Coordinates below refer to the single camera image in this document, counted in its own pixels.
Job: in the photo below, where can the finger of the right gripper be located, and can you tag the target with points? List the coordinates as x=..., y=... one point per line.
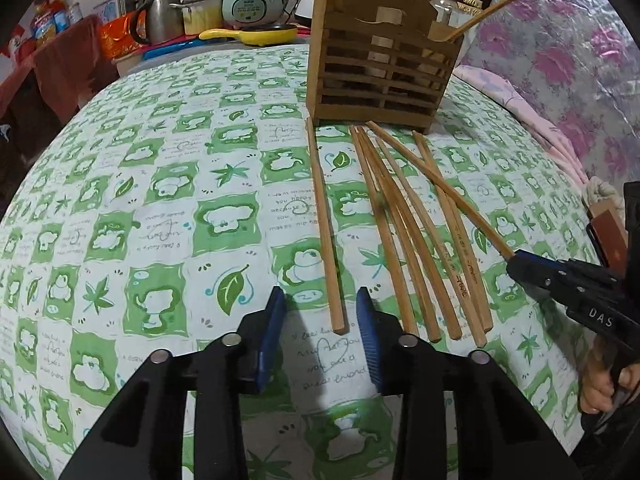
x=542, y=278

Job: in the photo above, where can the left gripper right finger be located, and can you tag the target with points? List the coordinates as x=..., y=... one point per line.
x=400, y=362

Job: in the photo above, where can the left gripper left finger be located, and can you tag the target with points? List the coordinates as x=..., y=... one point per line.
x=249, y=352

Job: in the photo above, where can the right hand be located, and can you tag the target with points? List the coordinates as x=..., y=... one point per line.
x=596, y=384

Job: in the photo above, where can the pink floral cloth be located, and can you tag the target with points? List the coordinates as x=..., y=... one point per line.
x=551, y=139

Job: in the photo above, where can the green white patterned tablecloth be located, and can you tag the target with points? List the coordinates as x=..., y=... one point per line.
x=176, y=199

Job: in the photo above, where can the wooden slatted utensil holder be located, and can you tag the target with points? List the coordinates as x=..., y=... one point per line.
x=381, y=61

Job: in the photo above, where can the clear oil bottle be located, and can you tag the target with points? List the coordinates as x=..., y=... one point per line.
x=444, y=9

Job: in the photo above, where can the yellow frying pan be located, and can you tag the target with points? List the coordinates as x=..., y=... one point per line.
x=256, y=37

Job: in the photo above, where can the red draped side table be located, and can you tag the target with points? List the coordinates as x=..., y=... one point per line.
x=67, y=68

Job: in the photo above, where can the stainless steel kettle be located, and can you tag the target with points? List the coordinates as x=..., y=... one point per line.
x=163, y=21

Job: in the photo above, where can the cream pot with lid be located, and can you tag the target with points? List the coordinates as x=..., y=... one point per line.
x=199, y=15

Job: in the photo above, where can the mint green rice cooker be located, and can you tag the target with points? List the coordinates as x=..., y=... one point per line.
x=251, y=13

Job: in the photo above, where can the floral foil wall covering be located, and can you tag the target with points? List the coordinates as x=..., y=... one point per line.
x=577, y=65

